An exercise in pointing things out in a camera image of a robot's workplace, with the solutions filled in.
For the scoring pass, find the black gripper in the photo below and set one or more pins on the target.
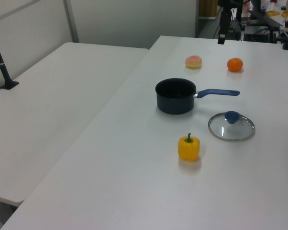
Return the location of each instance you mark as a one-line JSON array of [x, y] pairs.
[[224, 21]]

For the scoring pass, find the glass lid with blue knob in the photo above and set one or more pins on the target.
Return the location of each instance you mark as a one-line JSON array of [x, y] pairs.
[[231, 117]]

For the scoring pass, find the orange mandarin fruit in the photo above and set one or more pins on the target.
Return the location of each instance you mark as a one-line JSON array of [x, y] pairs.
[[235, 64]]

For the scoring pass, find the pink yellow peach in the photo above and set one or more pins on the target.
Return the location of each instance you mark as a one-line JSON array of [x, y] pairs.
[[193, 61]]

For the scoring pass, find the wooden cabinet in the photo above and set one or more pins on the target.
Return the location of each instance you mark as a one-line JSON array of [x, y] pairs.
[[207, 8]]

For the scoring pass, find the black computer box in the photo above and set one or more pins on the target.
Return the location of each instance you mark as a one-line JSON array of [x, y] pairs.
[[256, 34]]

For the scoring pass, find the dark blue saucepan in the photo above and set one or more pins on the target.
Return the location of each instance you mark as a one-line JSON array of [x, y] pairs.
[[175, 105]]

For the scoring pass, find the yellow bell pepper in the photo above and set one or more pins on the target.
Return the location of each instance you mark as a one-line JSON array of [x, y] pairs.
[[188, 149]]

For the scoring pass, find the grey partition corner post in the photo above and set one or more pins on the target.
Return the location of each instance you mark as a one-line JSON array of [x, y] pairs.
[[70, 21]]

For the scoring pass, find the black camera pole with base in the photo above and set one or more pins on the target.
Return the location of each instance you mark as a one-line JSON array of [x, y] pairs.
[[3, 69]]

